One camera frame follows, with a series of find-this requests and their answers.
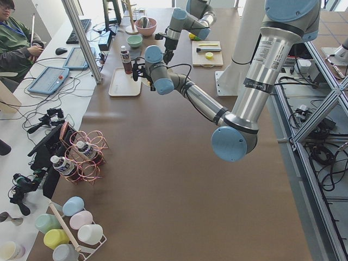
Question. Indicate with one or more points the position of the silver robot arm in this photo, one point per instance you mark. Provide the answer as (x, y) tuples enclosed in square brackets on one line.
[(197, 18), (285, 23)]

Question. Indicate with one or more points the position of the tea bottle in rack far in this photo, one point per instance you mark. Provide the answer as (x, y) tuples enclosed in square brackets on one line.
[(88, 152)]

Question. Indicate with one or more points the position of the light blue cup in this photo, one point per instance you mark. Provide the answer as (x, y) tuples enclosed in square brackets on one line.
[(73, 206)]

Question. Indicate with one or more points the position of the brown tea bottle on tray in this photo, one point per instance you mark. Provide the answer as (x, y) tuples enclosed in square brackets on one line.
[(126, 60)]

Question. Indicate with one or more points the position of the copper wire bottle rack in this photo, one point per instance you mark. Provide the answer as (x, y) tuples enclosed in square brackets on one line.
[(88, 168)]

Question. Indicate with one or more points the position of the blue teach pendant near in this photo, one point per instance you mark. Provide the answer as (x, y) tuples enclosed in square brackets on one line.
[(49, 81)]

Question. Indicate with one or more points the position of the grey cup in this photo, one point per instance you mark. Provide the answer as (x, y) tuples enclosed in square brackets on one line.
[(65, 252)]

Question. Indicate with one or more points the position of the grey folded cloth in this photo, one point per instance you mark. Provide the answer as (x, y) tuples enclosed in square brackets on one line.
[(134, 54)]

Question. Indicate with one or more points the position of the tea bottle in rack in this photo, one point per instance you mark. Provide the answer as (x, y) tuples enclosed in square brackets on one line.
[(66, 167), (88, 152)]

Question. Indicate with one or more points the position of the mint cup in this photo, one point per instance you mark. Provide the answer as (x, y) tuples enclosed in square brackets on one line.
[(46, 222)]

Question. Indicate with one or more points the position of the pink cup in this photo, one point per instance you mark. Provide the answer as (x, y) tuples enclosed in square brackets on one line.
[(80, 219)]

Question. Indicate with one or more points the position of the tea bottle in rack near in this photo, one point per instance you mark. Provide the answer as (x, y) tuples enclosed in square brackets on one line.
[(66, 167)]

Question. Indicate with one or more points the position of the pink bowl with ice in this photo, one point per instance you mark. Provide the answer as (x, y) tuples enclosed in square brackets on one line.
[(149, 30)]

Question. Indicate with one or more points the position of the white cup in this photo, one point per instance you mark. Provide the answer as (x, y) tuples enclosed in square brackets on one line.
[(90, 234)]

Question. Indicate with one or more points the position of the white cup rack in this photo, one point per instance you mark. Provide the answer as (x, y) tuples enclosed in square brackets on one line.
[(85, 251)]

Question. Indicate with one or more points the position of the mint green bowl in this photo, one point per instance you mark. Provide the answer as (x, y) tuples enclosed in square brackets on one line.
[(134, 41)]

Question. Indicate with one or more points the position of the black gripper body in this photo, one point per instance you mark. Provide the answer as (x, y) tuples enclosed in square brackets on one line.
[(170, 45), (149, 79)]

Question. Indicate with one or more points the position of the yellow cup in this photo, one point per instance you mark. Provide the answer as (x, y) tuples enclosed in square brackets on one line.
[(55, 237)]

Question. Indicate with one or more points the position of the half lemon on board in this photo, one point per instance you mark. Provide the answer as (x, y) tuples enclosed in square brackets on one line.
[(209, 55)]

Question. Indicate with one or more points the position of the cream rabbit tray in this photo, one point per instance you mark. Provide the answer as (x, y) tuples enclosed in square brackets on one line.
[(123, 85)]

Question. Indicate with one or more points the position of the blue teach pendant far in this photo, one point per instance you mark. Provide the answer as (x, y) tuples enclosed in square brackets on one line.
[(76, 60)]

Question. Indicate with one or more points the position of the black computer mouse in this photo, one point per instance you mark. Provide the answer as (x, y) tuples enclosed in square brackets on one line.
[(60, 51)]

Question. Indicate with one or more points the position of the wooden mug tree stand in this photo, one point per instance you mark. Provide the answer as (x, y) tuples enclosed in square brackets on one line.
[(131, 29)]

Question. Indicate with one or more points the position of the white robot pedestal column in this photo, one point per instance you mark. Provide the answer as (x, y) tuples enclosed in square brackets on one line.
[(230, 81)]

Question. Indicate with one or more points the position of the knife with black handle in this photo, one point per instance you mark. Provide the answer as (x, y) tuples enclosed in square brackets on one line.
[(201, 50)]

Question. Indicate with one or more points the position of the aluminium frame post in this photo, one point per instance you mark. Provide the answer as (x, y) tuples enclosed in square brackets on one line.
[(72, 14)]

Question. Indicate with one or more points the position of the seated person green jacket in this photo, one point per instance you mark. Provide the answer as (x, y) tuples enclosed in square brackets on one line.
[(20, 46)]

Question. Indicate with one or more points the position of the blue teach pendant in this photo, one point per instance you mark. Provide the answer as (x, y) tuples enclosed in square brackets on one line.
[(49, 81), (76, 60)]

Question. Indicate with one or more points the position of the wooden cutting board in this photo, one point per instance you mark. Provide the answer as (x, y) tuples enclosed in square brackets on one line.
[(198, 59)]

